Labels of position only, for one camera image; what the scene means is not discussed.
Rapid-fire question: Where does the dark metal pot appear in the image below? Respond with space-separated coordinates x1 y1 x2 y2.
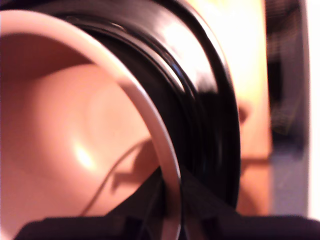
0 9 182 240

